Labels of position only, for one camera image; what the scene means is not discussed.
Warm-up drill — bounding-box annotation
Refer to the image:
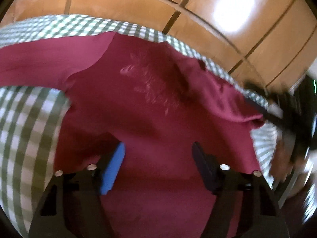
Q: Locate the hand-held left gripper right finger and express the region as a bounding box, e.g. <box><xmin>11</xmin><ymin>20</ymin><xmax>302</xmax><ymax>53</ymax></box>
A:
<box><xmin>192</xmin><ymin>141</ymin><xmax>289</xmax><ymax>238</ymax></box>

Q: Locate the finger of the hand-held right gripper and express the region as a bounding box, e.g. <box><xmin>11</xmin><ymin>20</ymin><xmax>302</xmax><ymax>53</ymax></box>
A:
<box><xmin>243</xmin><ymin>82</ymin><xmax>289</xmax><ymax>132</ymax></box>

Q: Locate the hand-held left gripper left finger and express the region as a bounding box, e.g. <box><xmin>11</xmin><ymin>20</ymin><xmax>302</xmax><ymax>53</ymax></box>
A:
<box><xmin>28</xmin><ymin>142</ymin><xmax>126</xmax><ymax>238</ymax></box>

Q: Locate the dark red garment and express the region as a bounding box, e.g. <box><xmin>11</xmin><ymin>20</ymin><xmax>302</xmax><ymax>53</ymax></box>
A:
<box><xmin>0</xmin><ymin>31</ymin><xmax>266</xmax><ymax>238</ymax></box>

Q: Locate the green white checked bedsheet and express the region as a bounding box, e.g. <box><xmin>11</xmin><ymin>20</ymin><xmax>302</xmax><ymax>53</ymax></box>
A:
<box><xmin>0</xmin><ymin>13</ymin><xmax>310</xmax><ymax>238</ymax></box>

